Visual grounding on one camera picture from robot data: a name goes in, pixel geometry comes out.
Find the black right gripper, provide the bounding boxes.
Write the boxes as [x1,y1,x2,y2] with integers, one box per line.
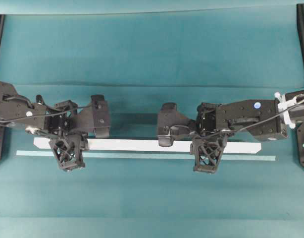
[157,103,226,146]

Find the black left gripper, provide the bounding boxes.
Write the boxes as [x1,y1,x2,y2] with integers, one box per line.
[44,95,110,139]

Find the white wooden board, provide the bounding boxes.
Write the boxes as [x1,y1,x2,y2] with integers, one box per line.
[33,137,261,154]

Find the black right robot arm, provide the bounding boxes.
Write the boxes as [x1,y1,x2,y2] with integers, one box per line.
[156,90,304,147]

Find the teal table cloth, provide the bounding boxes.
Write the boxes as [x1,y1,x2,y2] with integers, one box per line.
[0,0,304,238]

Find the light teal tape strip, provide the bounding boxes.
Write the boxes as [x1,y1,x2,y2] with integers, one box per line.
[16,150,276,162]

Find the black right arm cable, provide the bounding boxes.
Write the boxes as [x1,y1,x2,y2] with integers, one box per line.
[170,93,304,139]

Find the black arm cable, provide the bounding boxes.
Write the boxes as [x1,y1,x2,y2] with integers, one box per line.
[170,93,304,139]
[0,95,98,124]

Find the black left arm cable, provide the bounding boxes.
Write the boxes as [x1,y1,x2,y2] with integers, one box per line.
[0,95,98,124]

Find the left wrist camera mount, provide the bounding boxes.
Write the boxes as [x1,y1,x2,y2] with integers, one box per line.
[49,134,89,172]

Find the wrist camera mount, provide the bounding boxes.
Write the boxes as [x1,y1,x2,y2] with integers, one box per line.
[190,135,228,174]
[49,134,89,172]

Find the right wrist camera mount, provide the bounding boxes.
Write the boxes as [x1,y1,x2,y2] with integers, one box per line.
[190,135,228,174]

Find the white cable tie clip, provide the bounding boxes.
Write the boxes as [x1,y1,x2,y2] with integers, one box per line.
[274,92,297,129]

